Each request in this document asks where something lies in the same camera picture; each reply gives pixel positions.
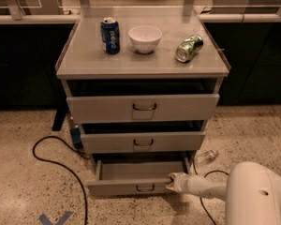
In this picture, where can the dark counter right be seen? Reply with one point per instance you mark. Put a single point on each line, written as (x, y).
(253, 50)

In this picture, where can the blue Pepsi can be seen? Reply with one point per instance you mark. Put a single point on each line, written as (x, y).
(109, 29)

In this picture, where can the grey middle drawer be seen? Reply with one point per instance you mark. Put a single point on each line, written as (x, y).
(142, 142)

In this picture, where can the grey bottom drawer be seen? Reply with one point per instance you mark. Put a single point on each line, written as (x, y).
(135, 178)

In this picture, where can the crushed green soda can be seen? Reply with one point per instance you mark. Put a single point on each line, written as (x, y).
(190, 47)

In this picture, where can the blue power adapter box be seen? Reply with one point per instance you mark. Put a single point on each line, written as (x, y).
(76, 137)

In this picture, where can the grey top drawer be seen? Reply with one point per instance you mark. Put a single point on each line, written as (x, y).
(142, 108)

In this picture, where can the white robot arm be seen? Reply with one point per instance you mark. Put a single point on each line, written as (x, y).
(252, 193)

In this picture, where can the grey drawer cabinet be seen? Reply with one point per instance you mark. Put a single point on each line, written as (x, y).
(86, 70)

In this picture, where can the white bowl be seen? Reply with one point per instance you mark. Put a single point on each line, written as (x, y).
(144, 38)

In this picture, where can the grey drawer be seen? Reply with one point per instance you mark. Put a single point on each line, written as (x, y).
(142, 108)
(142, 142)
(135, 178)

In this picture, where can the dark counter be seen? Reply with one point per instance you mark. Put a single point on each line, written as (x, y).
(28, 54)
(253, 50)

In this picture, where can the dark counter left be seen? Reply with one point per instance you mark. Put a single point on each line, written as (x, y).
(28, 54)

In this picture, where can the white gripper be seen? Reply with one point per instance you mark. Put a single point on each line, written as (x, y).
(184, 182)

